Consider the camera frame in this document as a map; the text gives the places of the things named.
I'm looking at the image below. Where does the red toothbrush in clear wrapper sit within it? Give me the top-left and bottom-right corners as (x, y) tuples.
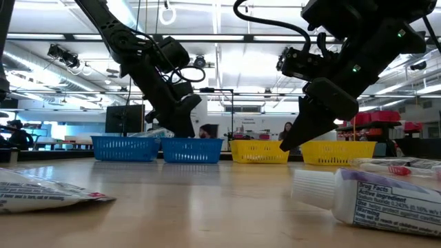
(351, 156), (441, 178)

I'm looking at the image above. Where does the dark storage shelf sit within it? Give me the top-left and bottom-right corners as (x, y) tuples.
(336, 121), (404, 143)

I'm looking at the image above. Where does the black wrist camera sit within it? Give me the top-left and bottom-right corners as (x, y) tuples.
(276, 47), (327, 83)
(156, 36), (191, 74)

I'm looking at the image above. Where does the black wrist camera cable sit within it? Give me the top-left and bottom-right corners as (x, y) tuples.
(233, 0), (313, 48)
(171, 65), (207, 84)

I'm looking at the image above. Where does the silver ventilation duct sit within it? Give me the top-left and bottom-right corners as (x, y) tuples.
(3, 43), (127, 106)
(358, 46), (441, 104)

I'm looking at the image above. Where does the white purple toothpaste tube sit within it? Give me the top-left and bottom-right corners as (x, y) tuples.
(291, 167), (441, 238)

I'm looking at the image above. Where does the black left wrist camera cable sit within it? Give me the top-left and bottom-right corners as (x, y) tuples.
(171, 65), (207, 84)

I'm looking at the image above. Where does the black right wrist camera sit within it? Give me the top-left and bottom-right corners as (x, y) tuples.
(276, 47), (327, 83)

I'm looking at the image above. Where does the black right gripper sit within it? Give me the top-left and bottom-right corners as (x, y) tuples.
(279, 32), (404, 152)

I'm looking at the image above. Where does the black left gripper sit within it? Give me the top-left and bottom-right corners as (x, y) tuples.
(120, 54), (203, 138)

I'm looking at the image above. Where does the blue slotted plastic basket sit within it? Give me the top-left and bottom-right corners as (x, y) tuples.
(161, 137), (225, 164)
(90, 135), (162, 163)

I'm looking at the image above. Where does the person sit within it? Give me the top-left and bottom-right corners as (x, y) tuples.
(198, 123), (214, 139)
(277, 121), (296, 143)
(6, 119), (34, 151)

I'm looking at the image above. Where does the yellow slotted plastic basket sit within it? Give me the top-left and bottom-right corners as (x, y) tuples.
(229, 139), (291, 165)
(300, 140), (378, 167)

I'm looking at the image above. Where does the white hanging ring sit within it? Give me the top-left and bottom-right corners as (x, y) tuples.
(158, 6), (178, 26)

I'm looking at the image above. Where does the black computer monitor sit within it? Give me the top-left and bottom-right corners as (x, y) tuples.
(105, 104), (145, 134)

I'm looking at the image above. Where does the black overhead frame beam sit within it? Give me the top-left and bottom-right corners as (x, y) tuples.
(6, 32), (345, 44)

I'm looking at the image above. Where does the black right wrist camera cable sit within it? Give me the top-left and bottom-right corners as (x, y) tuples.
(233, 0), (313, 48)

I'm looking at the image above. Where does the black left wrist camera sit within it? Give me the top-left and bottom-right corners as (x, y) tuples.
(156, 36), (191, 74)

